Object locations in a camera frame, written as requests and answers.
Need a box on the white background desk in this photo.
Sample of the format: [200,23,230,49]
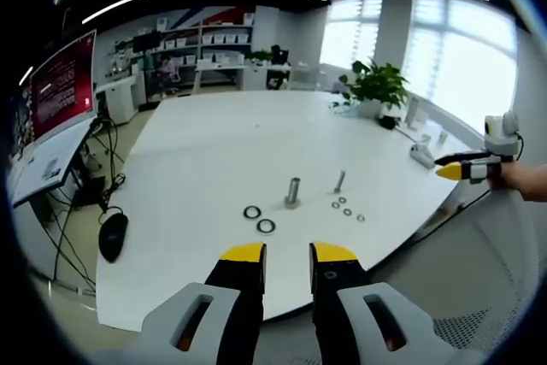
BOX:
[194,59,251,95]

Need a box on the large threaded stud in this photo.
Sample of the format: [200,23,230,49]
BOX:
[283,176,303,211]

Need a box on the white mesh chair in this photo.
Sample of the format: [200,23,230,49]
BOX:
[362,191,542,360]

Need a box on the green potted plant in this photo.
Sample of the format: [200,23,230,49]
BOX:
[338,59,412,119]

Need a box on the white storage shelf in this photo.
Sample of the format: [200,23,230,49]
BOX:
[106,5,257,84]

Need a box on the white-framed computer monitor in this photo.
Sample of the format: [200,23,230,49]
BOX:
[28,29,98,146]

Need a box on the bundle of black cables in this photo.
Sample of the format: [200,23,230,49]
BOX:
[44,115,128,296]

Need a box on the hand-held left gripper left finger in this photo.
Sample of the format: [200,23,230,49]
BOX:
[140,241,268,365]

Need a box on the person's right hand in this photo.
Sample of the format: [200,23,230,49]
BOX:
[486,161,530,195]

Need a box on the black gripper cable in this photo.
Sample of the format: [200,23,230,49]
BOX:
[418,187,497,241]

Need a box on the black computer mouse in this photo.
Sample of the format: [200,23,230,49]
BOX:
[97,212,129,264]

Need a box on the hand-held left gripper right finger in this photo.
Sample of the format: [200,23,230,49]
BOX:
[309,241,437,365]

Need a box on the white power strip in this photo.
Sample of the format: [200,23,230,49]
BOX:
[409,144,437,169]

